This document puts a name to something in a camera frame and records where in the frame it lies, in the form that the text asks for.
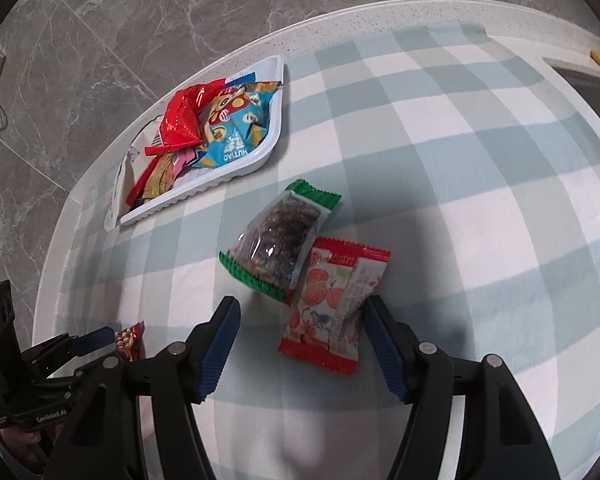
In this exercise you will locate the pink snack packet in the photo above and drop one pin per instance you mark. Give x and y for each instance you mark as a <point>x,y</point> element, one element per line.
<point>185,159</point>

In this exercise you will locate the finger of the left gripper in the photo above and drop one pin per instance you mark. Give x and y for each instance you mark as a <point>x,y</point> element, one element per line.
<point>87,340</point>

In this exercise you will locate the person's left hand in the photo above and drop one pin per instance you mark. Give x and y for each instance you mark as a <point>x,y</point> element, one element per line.
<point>30,448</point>

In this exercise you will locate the red white hawthorn packet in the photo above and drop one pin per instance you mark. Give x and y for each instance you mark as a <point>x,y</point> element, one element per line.
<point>324,328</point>

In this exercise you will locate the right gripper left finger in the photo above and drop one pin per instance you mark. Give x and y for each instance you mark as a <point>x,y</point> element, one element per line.
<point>208,347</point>

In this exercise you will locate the red snack bag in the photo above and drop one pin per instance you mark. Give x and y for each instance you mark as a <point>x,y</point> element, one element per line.
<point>179,127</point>

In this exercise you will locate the gold snack packet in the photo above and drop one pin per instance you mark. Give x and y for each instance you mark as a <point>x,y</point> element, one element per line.
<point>161,177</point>

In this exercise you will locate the white plastic tray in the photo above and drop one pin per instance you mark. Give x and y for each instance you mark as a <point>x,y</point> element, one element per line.
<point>194,181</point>

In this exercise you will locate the blue panda walnut packet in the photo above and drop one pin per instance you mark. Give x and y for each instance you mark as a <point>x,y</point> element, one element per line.
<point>237,122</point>

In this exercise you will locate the steel sink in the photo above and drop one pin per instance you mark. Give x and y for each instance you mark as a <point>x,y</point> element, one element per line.
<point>584,80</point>

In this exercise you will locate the green-edged sunflower seed packet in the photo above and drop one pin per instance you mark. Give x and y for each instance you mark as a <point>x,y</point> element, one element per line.
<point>269,253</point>

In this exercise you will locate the white long snack packet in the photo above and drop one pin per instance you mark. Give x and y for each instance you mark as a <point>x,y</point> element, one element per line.
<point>135,169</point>

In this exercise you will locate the dark red chocolate packet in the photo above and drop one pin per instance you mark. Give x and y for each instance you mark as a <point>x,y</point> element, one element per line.
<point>129,342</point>

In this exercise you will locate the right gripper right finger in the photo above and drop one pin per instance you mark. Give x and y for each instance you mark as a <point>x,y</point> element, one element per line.
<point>396,350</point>

